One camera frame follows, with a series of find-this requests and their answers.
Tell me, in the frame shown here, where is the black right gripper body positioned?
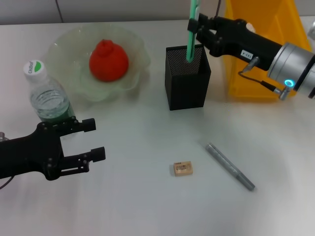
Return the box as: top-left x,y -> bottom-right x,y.
208,16 -> 283,71

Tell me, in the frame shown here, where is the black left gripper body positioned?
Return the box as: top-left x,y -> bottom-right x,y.
0,122 -> 65,182

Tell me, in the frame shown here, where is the green pen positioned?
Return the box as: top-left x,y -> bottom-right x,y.
186,0 -> 201,63

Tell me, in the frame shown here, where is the clear green-label water bottle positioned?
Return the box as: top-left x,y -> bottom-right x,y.
23,60 -> 77,134

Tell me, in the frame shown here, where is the black mesh pen holder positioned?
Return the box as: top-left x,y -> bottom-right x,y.
164,44 -> 212,111

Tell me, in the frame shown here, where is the orange fruit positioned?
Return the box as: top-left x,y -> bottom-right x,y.
89,39 -> 130,83

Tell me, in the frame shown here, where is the green glass fruit plate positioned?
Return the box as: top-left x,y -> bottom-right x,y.
46,26 -> 152,103

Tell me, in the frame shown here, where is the grey marker pen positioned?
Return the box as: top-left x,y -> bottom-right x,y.
205,142 -> 256,191

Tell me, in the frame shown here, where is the yellow plastic bin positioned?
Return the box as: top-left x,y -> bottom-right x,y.
222,0 -> 312,99

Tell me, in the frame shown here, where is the right gripper cable with plugs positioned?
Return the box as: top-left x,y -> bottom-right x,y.
237,56 -> 293,100

